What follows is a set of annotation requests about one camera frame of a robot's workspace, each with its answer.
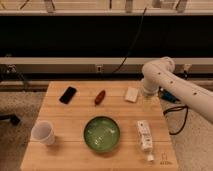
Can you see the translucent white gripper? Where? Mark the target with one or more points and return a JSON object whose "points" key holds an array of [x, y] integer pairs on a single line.
{"points": [[149, 91]]}

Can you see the white sponge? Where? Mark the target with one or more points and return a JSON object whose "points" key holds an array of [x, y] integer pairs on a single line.
{"points": [[132, 94]]}

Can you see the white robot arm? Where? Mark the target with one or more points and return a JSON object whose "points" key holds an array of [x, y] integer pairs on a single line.
{"points": [[159, 74]]}

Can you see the green ceramic bowl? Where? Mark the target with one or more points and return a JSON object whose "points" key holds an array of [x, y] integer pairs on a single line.
{"points": [[101, 134]]}

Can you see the blue object behind table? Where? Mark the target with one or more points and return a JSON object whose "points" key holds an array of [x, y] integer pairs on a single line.
{"points": [[168, 96]]}

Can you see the brown sausage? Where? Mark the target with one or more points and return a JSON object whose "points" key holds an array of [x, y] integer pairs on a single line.
{"points": [[99, 98]]}

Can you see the black smartphone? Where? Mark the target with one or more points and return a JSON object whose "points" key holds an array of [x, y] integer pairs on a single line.
{"points": [[68, 95]]}

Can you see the white paper cup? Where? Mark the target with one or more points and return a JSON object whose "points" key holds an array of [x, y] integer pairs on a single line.
{"points": [[43, 132]]}

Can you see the black chair base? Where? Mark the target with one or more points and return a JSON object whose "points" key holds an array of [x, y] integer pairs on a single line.
{"points": [[14, 120]]}

